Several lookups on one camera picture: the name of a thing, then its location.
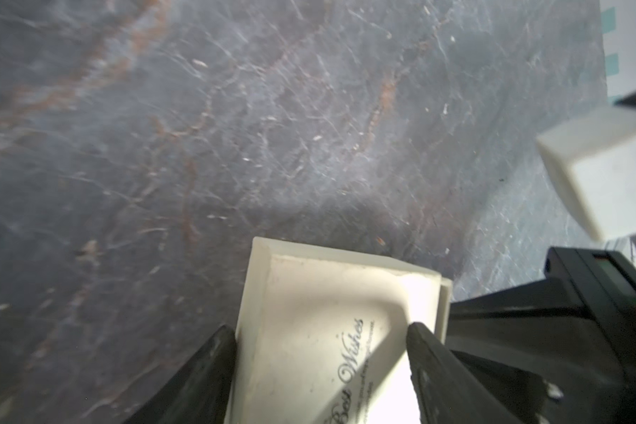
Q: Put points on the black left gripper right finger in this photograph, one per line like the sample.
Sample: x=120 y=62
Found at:
x=446 y=391

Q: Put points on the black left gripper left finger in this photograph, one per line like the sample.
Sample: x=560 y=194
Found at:
x=199 y=391

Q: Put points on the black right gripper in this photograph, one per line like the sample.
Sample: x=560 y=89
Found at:
x=538 y=351

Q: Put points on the small cream printed gift box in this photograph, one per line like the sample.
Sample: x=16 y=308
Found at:
x=321 y=335

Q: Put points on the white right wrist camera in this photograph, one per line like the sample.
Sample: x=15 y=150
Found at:
x=591 y=163

